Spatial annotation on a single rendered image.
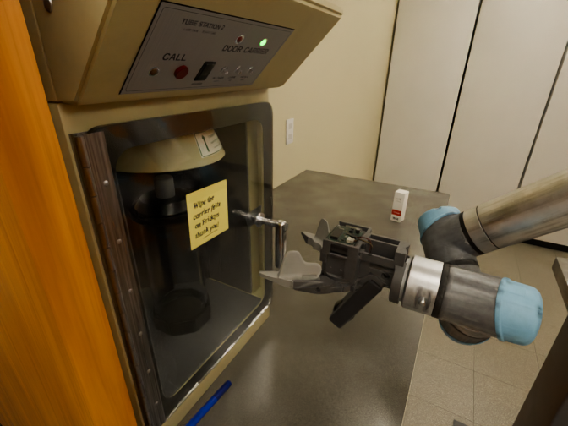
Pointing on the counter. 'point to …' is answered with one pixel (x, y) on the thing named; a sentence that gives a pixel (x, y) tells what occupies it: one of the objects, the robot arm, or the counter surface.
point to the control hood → (58, 36)
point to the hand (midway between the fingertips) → (281, 253)
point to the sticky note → (207, 213)
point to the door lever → (275, 236)
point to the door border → (107, 233)
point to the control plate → (201, 49)
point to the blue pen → (209, 404)
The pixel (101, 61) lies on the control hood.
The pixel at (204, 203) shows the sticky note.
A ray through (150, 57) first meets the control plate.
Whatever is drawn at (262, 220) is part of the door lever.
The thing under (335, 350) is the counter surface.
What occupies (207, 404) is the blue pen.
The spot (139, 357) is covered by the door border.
